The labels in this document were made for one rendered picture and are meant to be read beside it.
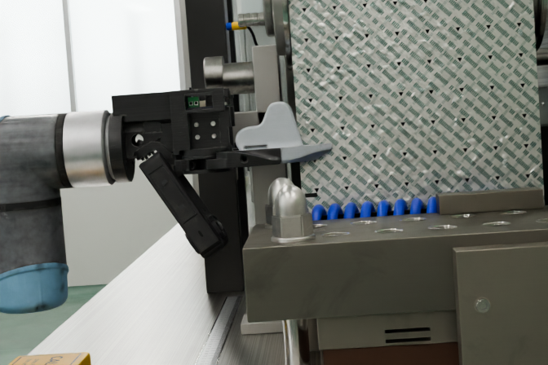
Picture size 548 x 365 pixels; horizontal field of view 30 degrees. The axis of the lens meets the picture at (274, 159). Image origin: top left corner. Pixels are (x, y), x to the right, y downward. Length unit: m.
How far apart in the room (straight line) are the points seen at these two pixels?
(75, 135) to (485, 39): 0.41
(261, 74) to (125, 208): 5.66
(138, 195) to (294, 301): 5.89
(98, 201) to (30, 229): 5.73
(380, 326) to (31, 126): 0.40
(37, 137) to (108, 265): 5.79
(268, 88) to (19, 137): 0.26
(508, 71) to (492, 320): 0.30
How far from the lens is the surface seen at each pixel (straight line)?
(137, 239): 6.72
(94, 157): 0.99
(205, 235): 0.99
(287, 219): 0.83
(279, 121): 0.98
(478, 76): 1.01
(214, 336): 1.10
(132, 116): 1.00
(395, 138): 1.00
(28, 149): 1.01
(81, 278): 6.84
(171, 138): 1.00
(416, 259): 0.82
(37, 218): 1.02
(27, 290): 1.02
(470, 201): 0.95
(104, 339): 1.15
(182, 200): 0.99
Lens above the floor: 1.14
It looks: 3 degrees down
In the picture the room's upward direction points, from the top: 4 degrees counter-clockwise
